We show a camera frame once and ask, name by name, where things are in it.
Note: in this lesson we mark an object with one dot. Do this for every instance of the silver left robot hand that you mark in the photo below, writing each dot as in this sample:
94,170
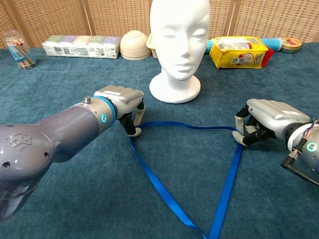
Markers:
124,98

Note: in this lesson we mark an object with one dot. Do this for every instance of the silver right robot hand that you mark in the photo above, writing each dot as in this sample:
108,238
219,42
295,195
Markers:
271,115

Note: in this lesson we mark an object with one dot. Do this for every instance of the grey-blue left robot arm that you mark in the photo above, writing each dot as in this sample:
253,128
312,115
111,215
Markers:
49,142

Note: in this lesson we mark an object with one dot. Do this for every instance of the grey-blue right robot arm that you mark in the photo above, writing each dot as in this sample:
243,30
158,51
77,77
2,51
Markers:
311,147

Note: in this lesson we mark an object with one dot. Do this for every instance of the beige upturned bowl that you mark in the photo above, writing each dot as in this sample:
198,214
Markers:
134,46

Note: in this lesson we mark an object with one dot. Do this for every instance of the beige lidded food container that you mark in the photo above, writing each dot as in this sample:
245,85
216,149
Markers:
151,46

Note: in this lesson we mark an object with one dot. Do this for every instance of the multicolour tissue pack row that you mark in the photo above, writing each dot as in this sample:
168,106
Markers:
79,48

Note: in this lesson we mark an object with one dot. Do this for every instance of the yellow snack bag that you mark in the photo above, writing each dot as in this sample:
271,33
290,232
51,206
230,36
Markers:
236,54

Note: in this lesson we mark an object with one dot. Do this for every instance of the light blue roll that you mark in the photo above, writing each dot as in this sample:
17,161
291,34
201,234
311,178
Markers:
272,43

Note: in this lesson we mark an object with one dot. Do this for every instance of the white foam mannequin head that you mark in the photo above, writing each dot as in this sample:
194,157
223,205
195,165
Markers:
179,49

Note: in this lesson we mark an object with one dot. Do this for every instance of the teal table mat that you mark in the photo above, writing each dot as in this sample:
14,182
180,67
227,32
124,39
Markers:
99,186

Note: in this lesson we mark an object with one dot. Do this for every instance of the woven bamboo folding screen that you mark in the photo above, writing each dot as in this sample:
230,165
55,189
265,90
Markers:
49,20

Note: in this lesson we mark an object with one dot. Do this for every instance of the clear jar with sticks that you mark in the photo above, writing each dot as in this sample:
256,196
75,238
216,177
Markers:
20,52

